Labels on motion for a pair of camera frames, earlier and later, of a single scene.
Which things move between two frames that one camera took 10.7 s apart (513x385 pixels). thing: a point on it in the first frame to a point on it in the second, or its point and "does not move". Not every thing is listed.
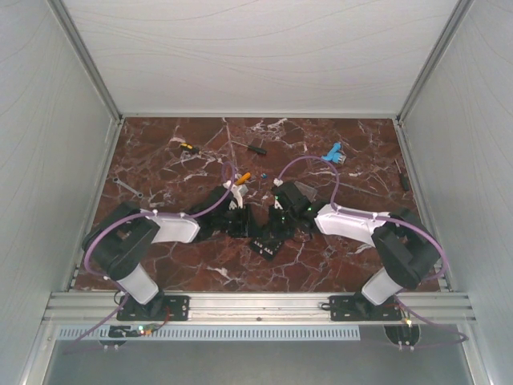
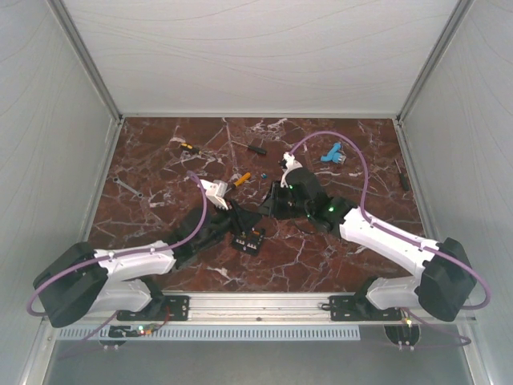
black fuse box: [268, 248] to [248, 241]
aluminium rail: [87, 306] does not move
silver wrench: [139, 195] does not move
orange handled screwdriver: [244, 178] does not move
